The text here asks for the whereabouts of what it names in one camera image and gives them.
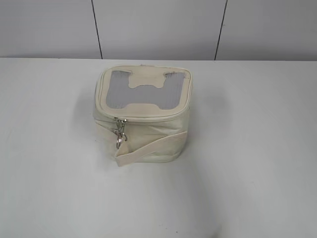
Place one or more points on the cream zippered bag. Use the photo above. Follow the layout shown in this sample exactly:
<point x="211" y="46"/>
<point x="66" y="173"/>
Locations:
<point x="143" y="112"/>

